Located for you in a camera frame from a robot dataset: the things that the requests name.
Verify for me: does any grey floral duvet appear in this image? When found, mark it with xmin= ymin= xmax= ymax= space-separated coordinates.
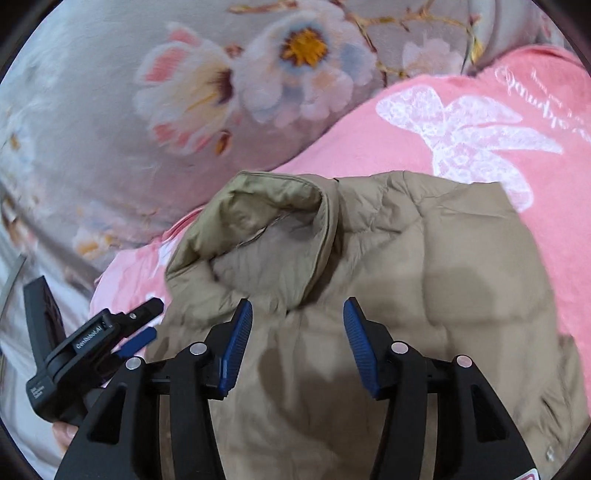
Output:
xmin=1 ymin=1 xmax=567 ymax=291

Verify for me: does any tan quilted puffer jacket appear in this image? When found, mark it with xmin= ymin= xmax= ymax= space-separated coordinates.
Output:
xmin=146 ymin=171 xmax=590 ymax=479

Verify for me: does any pink bow print blanket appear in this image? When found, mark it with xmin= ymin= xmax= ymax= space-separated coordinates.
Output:
xmin=89 ymin=45 xmax=591 ymax=398

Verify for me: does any grey curtain tieback band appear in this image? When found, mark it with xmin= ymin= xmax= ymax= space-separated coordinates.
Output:
xmin=0 ymin=253 xmax=27 ymax=316

